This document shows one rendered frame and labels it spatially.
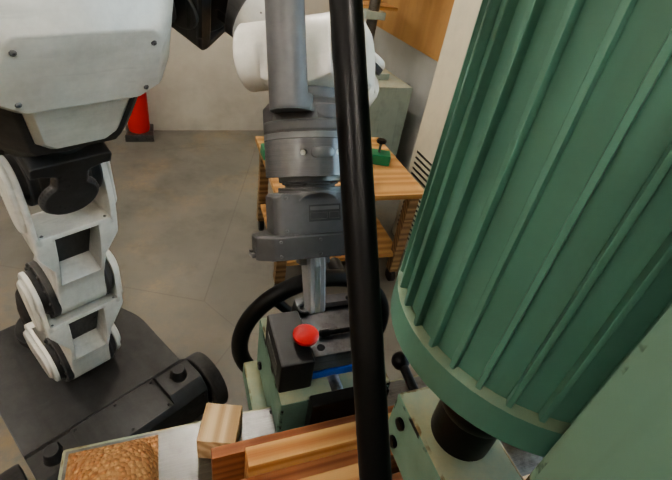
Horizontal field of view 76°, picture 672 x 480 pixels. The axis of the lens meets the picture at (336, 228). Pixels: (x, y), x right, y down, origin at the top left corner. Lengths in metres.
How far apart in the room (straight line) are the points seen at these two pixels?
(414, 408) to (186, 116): 3.16
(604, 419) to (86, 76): 0.63
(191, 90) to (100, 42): 2.75
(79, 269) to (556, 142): 1.05
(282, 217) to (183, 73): 2.96
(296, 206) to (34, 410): 1.27
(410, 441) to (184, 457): 0.27
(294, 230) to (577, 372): 0.27
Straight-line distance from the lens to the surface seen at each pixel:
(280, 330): 0.53
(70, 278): 1.12
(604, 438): 0.20
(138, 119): 3.27
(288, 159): 0.40
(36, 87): 0.66
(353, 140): 0.18
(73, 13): 0.62
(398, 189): 1.87
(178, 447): 0.58
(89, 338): 1.43
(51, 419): 1.54
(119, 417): 1.46
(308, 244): 0.41
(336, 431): 0.51
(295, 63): 0.39
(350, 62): 0.18
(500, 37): 0.20
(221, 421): 0.55
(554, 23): 0.18
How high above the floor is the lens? 1.41
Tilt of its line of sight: 35 degrees down
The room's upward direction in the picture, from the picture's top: 10 degrees clockwise
